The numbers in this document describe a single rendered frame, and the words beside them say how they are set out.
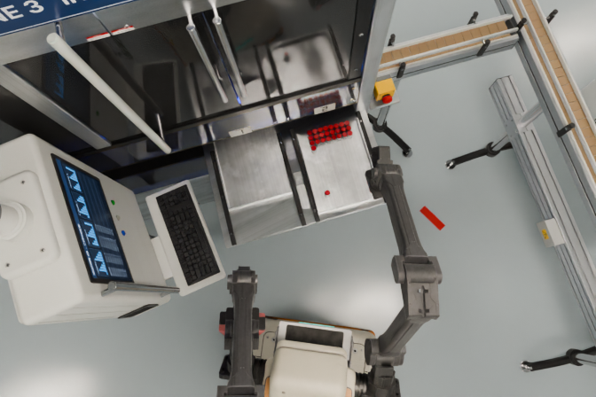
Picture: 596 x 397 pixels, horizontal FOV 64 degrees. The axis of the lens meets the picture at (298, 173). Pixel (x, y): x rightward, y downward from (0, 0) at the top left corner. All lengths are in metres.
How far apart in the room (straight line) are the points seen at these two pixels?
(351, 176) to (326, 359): 0.79
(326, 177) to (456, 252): 1.17
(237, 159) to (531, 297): 1.81
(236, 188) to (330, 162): 0.40
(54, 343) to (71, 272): 1.80
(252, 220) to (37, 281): 0.85
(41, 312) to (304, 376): 0.69
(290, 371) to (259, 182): 0.83
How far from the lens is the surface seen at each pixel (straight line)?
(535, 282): 3.00
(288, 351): 1.44
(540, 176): 2.50
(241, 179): 1.96
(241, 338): 1.27
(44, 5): 1.12
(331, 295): 2.76
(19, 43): 1.23
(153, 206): 2.11
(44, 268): 1.40
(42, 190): 1.43
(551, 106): 2.21
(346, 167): 1.95
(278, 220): 1.91
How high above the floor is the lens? 2.76
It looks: 75 degrees down
